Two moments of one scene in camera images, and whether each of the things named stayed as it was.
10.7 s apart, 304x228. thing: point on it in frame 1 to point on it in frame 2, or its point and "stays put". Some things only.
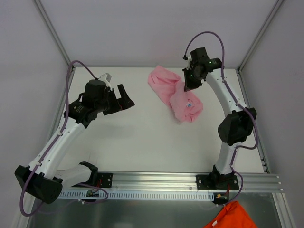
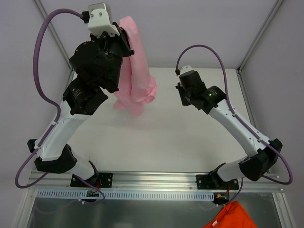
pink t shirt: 186,106 to 136,87
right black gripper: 190,79 to 181,94
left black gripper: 114,101 to 125,41
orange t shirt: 232,215 stays put
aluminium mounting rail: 173,182 stays put
